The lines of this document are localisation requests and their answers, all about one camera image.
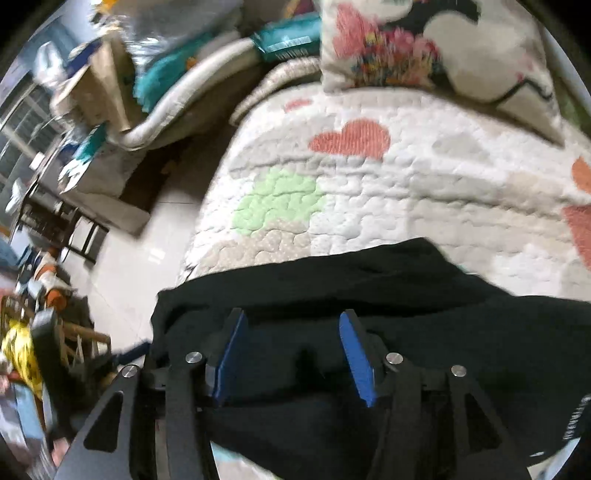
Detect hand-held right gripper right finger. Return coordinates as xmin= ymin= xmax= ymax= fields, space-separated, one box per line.
xmin=338 ymin=310 xmax=532 ymax=480

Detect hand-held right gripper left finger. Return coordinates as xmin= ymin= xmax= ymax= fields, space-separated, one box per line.
xmin=54 ymin=308 xmax=249 ymax=480

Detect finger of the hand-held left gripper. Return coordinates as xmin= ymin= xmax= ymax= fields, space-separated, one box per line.
xmin=111 ymin=342 xmax=153 ymax=365

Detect black pants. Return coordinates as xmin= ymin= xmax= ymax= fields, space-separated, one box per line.
xmin=150 ymin=237 xmax=591 ymax=472

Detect yellow patterned cloth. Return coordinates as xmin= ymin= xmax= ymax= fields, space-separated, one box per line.
xmin=0 ymin=320 xmax=44 ymax=400

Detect black metal rack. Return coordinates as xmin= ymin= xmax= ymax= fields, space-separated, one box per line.
xmin=11 ymin=182 xmax=109 ymax=266

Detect white quilted heart-print bedspread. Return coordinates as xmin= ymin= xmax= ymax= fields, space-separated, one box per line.
xmin=176 ymin=59 xmax=591 ymax=308

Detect brown cardboard box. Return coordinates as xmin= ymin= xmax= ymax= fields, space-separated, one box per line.
xmin=51 ymin=38 xmax=132 ymax=134

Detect teal fluffy cloth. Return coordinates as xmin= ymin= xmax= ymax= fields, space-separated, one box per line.
xmin=133 ymin=33 xmax=214 ymax=114

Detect floral printed pillow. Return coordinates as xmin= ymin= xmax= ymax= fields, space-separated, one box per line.
xmin=318 ymin=0 xmax=566 ymax=147

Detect teal packet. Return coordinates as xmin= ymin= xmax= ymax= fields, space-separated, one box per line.
xmin=249 ymin=13 xmax=322 ymax=65

